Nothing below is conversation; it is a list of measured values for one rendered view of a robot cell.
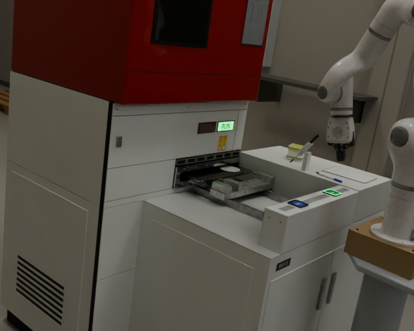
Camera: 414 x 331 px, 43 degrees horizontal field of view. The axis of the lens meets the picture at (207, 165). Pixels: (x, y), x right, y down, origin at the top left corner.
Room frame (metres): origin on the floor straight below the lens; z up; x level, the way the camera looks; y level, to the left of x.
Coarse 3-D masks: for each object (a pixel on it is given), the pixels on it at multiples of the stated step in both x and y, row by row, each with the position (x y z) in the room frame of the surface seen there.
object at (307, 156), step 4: (308, 144) 2.28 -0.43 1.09; (312, 144) 2.29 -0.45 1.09; (304, 148) 2.29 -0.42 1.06; (308, 148) 2.30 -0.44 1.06; (300, 152) 2.30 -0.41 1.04; (304, 152) 2.29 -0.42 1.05; (308, 152) 2.28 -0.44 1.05; (304, 156) 2.28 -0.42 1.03; (308, 156) 2.28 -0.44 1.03; (304, 160) 2.28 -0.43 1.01; (308, 160) 2.28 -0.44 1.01; (304, 164) 2.28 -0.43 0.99; (308, 164) 2.29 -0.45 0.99; (304, 168) 2.28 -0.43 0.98
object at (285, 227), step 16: (320, 192) 1.99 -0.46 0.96; (352, 192) 2.06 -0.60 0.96; (272, 208) 1.71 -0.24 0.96; (288, 208) 1.75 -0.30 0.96; (304, 208) 1.76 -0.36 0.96; (320, 208) 1.83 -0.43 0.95; (336, 208) 1.94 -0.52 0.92; (352, 208) 2.06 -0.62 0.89; (272, 224) 1.69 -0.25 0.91; (288, 224) 1.67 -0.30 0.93; (304, 224) 1.76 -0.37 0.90; (320, 224) 1.85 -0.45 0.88; (336, 224) 1.97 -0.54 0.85; (272, 240) 1.68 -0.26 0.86; (288, 240) 1.69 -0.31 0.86; (304, 240) 1.78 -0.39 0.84
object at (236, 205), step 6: (198, 186) 2.20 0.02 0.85; (198, 192) 2.18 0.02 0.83; (204, 192) 2.16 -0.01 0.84; (210, 198) 2.13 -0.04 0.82; (216, 198) 2.11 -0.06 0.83; (228, 204) 2.07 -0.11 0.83; (234, 204) 2.05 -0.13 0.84; (240, 204) 2.04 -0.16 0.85; (240, 210) 2.03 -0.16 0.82; (246, 210) 2.01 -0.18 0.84; (252, 210) 2.00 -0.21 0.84; (258, 210) 1.99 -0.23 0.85; (252, 216) 1.99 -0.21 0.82; (258, 216) 1.97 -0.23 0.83
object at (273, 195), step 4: (236, 180) 2.39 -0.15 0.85; (240, 180) 2.38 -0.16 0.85; (256, 192) 2.31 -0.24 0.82; (260, 192) 2.30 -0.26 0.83; (264, 192) 2.29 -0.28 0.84; (268, 192) 2.27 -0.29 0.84; (272, 192) 2.26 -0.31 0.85; (276, 192) 2.27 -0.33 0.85; (268, 196) 2.27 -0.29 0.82; (272, 196) 2.26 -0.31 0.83; (276, 196) 2.25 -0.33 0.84; (280, 196) 2.23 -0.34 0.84; (284, 196) 2.22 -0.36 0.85; (276, 200) 2.24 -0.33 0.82; (280, 200) 2.23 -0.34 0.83; (284, 200) 2.22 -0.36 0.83
